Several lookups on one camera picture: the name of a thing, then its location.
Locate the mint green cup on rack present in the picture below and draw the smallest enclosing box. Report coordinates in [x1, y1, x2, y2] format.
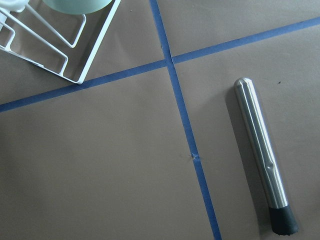
[43, 0, 112, 15]

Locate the steel muddler black tip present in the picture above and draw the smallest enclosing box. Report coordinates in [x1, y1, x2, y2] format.
[233, 77, 299, 236]

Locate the white wire cup rack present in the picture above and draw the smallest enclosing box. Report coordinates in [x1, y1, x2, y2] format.
[0, 0, 121, 85]

